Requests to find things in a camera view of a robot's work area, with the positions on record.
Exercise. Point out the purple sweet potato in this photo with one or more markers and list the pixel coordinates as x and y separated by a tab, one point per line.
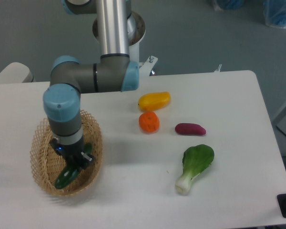
189	129

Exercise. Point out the blue plastic bag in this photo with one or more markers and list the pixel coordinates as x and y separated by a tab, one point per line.
275	13

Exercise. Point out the woven wicker basket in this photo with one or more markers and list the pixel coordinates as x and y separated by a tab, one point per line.
46	164

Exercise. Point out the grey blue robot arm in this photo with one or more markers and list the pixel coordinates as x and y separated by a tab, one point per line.
70	79

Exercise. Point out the orange tangerine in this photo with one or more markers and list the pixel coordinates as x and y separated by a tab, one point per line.
149	122

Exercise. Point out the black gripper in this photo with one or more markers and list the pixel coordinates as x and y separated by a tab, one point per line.
72	153

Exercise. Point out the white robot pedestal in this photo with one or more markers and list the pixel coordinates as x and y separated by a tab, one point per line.
137	22

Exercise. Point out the dark green cucumber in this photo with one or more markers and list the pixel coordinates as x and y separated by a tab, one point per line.
65	178

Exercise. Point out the yellow mango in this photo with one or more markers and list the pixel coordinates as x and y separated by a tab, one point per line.
154	101

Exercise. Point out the green bok choy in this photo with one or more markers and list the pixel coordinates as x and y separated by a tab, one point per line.
196	159

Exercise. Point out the white chair armrest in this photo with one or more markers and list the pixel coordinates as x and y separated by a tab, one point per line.
16	72

